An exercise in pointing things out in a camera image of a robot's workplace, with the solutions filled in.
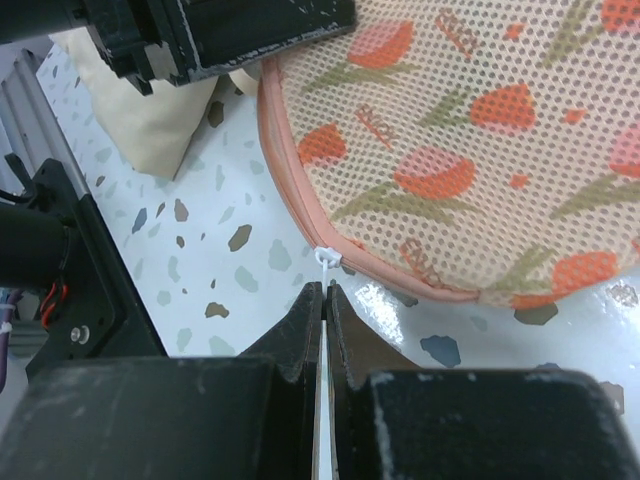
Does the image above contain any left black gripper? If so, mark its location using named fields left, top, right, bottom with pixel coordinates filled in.
left=1, top=0, right=198, bottom=96

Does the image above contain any tulip print mesh laundry bag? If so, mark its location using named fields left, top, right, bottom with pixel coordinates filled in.
left=257, top=1, right=639, bottom=309

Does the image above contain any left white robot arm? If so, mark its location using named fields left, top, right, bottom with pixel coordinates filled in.
left=1, top=1, right=356, bottom=374

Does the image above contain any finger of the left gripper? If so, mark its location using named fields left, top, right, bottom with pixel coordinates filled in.
left=169, top=0, right=356, bottom=82

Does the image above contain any beige folded garment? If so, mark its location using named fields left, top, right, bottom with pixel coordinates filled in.
left=49, top=29, right=266, bottom=181

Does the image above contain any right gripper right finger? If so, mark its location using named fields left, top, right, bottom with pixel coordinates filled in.
left=326, top=285, right=639, bottom=479

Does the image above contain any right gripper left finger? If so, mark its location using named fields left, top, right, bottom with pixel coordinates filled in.
left=1, top=282, right=323, bottom=479

